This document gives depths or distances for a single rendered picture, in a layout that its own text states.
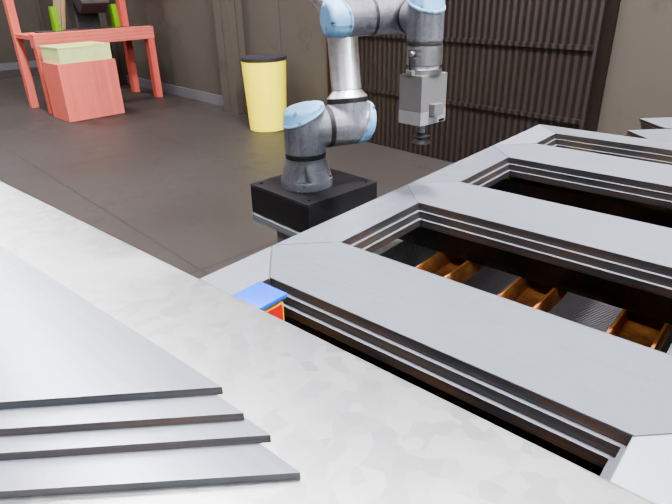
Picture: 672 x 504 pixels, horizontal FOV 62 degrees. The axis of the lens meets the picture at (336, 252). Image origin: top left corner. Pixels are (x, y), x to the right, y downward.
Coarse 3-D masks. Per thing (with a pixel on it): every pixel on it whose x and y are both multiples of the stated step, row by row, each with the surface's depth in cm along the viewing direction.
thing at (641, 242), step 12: (636, 228) 107; (648, 228) 107; (660, 228) 107; (624, 240) 103; (636, 240) 102; (648, 240) 102; (660, 240) 102; (612, 252) 98; (624, 252) 98; (636, 252) 98; (648, 252) 98; (660, 252) 98
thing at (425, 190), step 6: (420, 186) 132; (426, 186) 132; (432, 186) 132; (438, 186) 132; (444, 186) 132; (414, 192) 128; (420, 192) 128; (426, 192) 128; (432, 192) 128; (420, 198) 125
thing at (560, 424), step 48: (576, 144) 171; (624, 144) 163; (624, 192) 135; (384, 240) 113; (480, 240) 114; (528, 240) 107; (288, 288) 90; (336, 336) 84; (384, 336) 79; (432, 384) 74; (480, 384) 69; (576, 432) 63; (624, 432) 59
